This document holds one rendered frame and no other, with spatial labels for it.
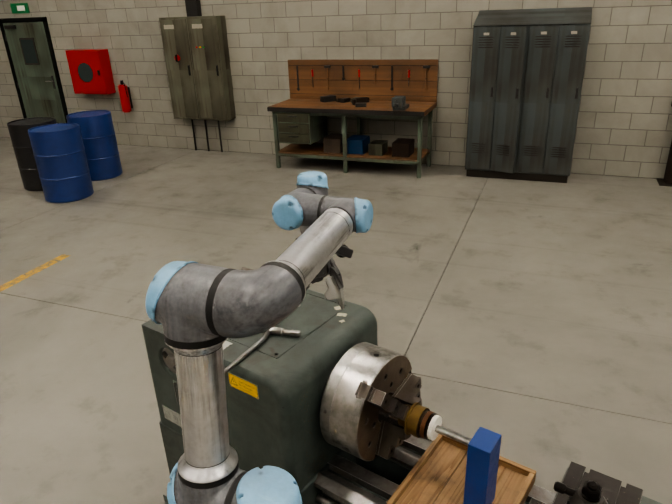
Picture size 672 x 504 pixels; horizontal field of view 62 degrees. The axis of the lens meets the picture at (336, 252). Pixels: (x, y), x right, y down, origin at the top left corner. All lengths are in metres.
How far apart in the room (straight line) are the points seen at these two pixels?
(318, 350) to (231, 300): 0.73
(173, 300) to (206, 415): 0.23
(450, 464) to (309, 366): 0.53
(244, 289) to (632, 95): 7.22
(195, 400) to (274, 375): 0.49
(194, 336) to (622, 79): 7.22
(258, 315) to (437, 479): 0.99
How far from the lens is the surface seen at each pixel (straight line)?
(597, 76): 7.82
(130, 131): 10.57
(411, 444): 1.89
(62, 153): 7.61
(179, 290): 0.96
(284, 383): 1.51
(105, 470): 3.30
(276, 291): 0.93
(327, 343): 1.64
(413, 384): 1.70
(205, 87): 9.13
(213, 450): 1.13
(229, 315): 0.91
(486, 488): 1.61
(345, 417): 1.56
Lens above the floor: 2.14
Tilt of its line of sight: 24 degrees down
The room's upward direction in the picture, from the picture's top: 2 degrees counter-clockwise
